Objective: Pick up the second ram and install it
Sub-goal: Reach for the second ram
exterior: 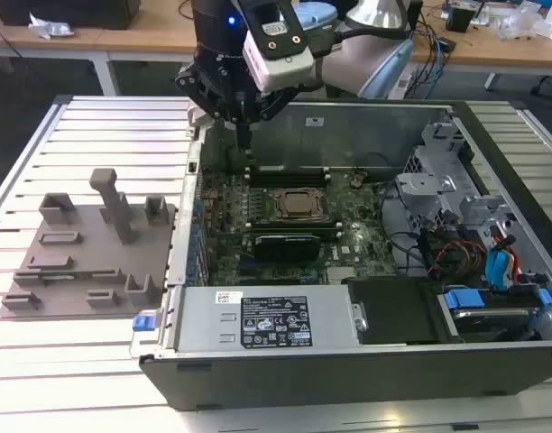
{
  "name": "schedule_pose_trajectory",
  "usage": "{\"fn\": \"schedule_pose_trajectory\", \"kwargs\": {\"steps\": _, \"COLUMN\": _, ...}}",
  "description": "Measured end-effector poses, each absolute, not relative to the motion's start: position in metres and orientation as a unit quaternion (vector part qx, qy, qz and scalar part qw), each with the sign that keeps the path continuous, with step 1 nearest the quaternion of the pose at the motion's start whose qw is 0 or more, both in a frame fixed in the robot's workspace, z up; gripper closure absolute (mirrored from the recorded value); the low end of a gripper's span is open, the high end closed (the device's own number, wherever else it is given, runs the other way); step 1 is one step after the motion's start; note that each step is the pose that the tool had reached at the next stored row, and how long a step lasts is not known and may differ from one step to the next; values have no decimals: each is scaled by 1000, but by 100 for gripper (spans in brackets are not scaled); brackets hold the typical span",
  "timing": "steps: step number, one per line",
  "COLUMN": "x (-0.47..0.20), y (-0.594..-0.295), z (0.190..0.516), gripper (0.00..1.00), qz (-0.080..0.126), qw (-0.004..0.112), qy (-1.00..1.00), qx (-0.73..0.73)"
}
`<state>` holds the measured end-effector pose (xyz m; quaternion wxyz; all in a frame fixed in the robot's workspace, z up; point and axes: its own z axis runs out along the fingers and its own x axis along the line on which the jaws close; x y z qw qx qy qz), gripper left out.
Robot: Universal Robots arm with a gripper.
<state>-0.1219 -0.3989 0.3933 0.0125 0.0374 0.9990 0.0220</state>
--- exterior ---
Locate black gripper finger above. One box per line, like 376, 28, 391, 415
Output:
244, 86, 300, 150
175, 64, 246, 150

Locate black RAM slots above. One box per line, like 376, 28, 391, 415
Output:
245, 217, 342, 237
244, 163, 332, 189

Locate wooden desk with white legs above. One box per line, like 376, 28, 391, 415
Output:
0, 0, 200, 97

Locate silver CPU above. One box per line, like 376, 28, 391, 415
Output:
282, 190, 320, 216

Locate CPU socket with cover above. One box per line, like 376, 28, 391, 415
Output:
269, 184, 327, 223

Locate white power strip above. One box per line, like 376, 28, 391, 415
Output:
387, 73, 413, 99

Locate black box on desk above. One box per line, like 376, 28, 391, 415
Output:
0, 0, 143, 31

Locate black graphics card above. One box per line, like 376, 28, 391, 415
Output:
252, 231, 323, 263

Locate green motherboard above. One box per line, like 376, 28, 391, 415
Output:
198, 165, 404, 288

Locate crumpled white paper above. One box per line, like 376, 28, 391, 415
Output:
27, 11, 75, 41

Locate silver drive cage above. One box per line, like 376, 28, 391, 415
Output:
392, 120, 521, 240

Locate silver chipset heatsink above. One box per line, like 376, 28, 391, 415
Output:
327, 265, 362, 286

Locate grey-brown parts rack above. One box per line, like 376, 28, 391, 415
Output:
0, 167, 178, 319

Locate silver power supply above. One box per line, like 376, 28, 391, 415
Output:
167, 283, 370, 355

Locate wooden desk with clutter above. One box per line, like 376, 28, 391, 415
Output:
409, 0, 552, 94

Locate black plastic shroud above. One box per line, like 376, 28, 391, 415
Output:
342, 274, 440, 346

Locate clear plastic bags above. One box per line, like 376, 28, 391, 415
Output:
492, 0, 552, 42

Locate blue disk carrier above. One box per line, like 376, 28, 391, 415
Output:
441, 288, 552, 336

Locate black open PC case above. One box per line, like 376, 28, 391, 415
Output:
129, 94, 552, 411

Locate grey case hinge bracket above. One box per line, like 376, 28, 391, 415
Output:
187, 104, 214, 128

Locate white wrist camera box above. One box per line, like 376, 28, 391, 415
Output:
237, 0, 316, 92

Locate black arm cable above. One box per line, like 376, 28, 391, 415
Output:
309, 20, 415, 58

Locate blue hanging cable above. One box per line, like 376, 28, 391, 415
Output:
427, 24, 445, 101

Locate black wire bundle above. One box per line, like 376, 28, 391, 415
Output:
377, 179, 433, 274

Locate orange and yellow wire bundle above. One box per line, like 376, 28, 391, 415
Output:
431, 239, 488, 274

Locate blue flat wire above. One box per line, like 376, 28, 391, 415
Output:
484, 249, 512, 292

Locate orange-red wire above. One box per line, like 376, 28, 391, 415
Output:
492, 232, 524, 286

